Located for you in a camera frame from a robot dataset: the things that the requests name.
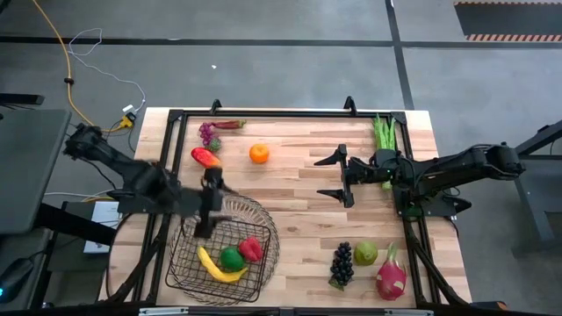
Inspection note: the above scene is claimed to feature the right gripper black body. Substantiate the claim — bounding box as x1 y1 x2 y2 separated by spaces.
336 142 375 209

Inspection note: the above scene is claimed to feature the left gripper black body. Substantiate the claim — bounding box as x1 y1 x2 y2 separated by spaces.
191 167 226 241

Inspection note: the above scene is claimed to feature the red orange mango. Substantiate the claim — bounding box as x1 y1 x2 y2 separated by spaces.
191 147 222 169

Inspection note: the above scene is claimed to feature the red bell pepper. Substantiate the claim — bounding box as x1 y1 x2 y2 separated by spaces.
238 236 264 263

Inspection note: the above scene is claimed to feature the green bean bunch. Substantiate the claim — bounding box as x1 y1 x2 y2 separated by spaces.
371 112 398 191

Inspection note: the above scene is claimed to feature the orange fruit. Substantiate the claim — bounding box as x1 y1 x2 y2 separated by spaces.
249 143 270 165

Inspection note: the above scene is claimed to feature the yellow banana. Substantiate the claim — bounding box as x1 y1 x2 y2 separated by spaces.
196 245 249 284

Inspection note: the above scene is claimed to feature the black wire basket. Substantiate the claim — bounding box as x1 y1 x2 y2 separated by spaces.
165 213 272 303

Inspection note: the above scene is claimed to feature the purple grape bunch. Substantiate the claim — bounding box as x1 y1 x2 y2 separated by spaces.
198 122 222 154

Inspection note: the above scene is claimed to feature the red chili pepper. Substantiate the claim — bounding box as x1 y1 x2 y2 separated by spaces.
211 118 248 131

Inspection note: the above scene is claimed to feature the black grape bunch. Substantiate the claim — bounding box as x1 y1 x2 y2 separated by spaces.
328 241 356 291

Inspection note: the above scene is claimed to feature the pink dragon fruit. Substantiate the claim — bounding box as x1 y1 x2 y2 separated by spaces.
375 242 408 302

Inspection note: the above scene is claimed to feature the round woven placemat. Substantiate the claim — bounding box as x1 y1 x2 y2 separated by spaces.
169 193 280 306

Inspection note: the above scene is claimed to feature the white box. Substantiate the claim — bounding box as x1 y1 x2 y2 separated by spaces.
83 200 122 255

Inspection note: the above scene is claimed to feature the black slanted bar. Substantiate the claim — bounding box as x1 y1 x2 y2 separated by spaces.
34 204 118 247

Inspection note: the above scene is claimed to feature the grey desk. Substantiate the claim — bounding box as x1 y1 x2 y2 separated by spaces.
0 108 72 236

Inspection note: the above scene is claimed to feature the black computer mouse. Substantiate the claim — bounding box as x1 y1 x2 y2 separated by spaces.
0 257 34 304

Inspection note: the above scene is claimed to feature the hazard striped floor mat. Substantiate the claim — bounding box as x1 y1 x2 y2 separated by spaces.
453 1 562 43

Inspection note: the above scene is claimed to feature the black flat bar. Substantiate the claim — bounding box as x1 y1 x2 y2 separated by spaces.
0 92 45 106

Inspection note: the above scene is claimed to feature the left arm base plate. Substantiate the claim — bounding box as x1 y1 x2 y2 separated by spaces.
116 188 179 215

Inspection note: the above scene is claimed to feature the black metal table frame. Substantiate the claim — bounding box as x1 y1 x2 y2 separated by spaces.
98 95 473 308

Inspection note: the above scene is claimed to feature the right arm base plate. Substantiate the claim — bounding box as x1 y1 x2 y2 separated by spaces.
393 183 473 219

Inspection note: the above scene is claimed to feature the thin white cable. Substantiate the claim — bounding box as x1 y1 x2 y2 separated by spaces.
68 27 147 113

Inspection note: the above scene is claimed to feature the black desk frame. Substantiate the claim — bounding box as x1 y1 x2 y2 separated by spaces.
483 118 562 255

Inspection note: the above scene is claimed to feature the yellow cable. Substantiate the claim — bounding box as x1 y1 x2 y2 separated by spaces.
30 0 133 133

